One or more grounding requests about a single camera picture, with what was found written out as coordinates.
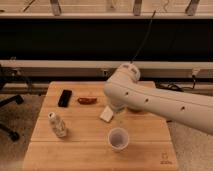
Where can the black office chair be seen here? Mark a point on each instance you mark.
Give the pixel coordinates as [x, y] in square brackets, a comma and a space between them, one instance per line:
[13, 135]

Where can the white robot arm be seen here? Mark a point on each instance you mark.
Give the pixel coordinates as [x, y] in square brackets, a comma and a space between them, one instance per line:
[122, 90]

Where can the white sponge block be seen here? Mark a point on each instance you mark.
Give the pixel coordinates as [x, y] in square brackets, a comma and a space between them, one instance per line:
[107, 114]

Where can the clear plastic bottle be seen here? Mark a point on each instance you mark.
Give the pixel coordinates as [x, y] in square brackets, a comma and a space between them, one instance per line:
[57, 125]

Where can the black smartphone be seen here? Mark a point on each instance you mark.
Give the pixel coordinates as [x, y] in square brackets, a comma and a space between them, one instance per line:
[64, 98]

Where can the wall power outlet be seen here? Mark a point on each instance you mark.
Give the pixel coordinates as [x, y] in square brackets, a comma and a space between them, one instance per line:
[105, 72]

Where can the white paper cup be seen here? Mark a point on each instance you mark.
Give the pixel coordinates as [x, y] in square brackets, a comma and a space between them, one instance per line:
[118, 139]

